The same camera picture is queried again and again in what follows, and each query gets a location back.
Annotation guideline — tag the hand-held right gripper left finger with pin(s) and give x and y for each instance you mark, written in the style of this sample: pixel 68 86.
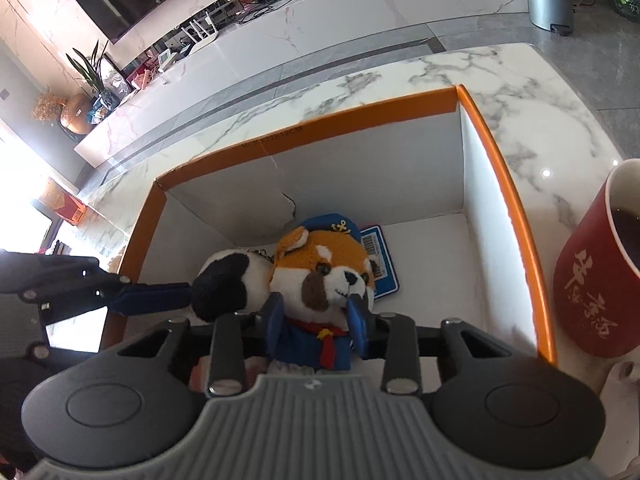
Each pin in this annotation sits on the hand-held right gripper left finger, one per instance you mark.
pixel 276 325

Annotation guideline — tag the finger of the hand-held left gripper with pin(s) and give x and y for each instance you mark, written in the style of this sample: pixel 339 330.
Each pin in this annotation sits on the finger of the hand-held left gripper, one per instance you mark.
pixel 150 297

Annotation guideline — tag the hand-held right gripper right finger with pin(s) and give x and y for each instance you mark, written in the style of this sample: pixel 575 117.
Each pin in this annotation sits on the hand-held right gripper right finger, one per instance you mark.
pixel 359 327

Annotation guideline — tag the white plush with black ear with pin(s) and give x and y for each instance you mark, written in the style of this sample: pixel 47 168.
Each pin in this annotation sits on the white plush with black ear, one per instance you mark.
pixel 225 280

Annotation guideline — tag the red panda sailor plush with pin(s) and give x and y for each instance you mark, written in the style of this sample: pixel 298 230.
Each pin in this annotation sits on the red panda sailor plush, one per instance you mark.
pixel 310 265

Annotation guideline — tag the blue hang tag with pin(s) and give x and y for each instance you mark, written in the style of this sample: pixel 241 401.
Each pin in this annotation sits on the blue hang tag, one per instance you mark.
pixel 382 260

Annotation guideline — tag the orange cardboard box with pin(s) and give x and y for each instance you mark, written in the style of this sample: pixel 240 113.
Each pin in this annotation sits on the orange cardboard box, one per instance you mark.
pixel 350 170

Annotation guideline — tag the red packet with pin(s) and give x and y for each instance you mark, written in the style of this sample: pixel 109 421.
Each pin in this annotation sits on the red packet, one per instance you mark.
pixel 67 207

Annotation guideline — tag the brown round vase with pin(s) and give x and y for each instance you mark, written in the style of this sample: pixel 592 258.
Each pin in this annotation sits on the brown round vase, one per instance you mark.
pixel 76 115

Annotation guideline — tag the dried flower bunch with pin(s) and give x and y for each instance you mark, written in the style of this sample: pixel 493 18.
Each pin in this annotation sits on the dried flower bunch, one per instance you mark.
pixel 47 105

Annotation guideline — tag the potted orchid plant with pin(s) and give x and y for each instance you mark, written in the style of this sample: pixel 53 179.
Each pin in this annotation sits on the potted orchid plant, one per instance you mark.
pixel 92 72

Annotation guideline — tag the red cup with tea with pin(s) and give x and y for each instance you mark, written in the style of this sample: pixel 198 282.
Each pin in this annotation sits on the red cup with tea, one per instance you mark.
pixel 595 280

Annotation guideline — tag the white wifi router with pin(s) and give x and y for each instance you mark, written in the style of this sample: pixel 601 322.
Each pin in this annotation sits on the white wifi router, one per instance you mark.
pixel 200 35

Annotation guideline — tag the white marble console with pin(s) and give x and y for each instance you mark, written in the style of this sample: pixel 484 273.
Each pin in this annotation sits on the white marble console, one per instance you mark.
pixel 325 25

